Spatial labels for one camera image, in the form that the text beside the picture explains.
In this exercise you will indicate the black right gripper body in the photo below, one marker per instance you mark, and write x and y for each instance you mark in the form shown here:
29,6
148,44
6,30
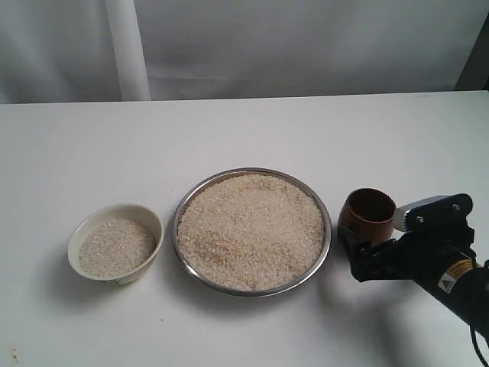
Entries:
419,256

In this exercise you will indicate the small cream ceramic bowl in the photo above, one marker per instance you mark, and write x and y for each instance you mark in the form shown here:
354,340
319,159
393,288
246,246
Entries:
117,244

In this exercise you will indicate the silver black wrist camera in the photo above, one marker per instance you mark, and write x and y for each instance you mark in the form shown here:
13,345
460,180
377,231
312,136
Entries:
432,213

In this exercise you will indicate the white backdrop curtain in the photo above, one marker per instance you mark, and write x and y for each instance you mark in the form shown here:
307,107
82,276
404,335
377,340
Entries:
101,51

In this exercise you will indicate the steel tray of rice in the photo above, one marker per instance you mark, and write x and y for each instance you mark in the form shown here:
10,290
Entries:
251,232

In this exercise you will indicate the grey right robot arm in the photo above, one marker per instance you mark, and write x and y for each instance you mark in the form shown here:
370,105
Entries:
463,289

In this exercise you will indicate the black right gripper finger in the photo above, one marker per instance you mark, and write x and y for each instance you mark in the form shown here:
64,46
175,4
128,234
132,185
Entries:
355,251

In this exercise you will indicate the brown wooden cup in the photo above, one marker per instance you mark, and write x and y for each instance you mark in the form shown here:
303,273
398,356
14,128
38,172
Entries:
368,213

